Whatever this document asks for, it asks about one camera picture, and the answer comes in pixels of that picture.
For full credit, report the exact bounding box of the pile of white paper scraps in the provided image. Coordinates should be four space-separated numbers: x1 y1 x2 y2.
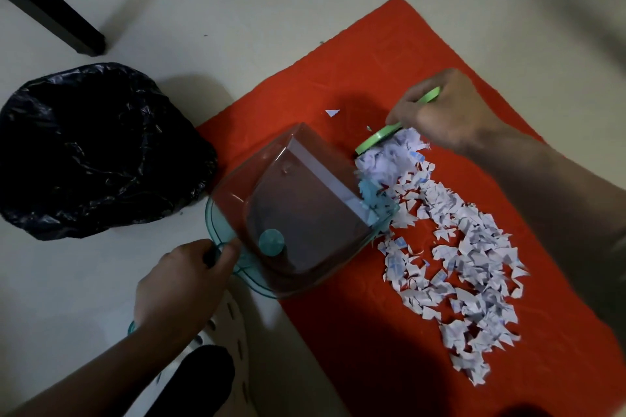
354 128 530 387

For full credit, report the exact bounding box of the red felt mat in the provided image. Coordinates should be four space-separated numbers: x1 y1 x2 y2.
195 0 626 417

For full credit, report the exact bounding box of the person's right forearm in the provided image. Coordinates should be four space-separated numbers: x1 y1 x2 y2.
462 126 626 337

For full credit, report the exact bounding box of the green hand brush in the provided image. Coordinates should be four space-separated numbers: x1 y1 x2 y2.
354 86 442 157

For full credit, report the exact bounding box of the clear dustpan with teal rim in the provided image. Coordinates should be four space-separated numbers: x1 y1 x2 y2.
127 122 400 337

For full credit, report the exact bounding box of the black plastic trash bag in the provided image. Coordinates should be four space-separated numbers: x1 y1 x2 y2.
0 62 219 242

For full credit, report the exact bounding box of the person's foot in black sock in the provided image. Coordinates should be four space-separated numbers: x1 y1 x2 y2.
146 345 236 417

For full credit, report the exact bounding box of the person's right hand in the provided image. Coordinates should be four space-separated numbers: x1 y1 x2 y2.
385 68 505 154

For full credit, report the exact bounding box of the person's left hand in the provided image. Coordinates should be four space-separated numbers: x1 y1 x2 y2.
132 237 242 337

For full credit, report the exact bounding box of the black furniture leg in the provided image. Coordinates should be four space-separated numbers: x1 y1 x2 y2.
0 0 107 57

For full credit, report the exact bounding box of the white perforated slipper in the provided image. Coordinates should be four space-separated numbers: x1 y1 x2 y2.
121 285 257 417

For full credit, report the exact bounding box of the person's left forearm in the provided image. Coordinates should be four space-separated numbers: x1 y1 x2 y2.
0 321 199 417

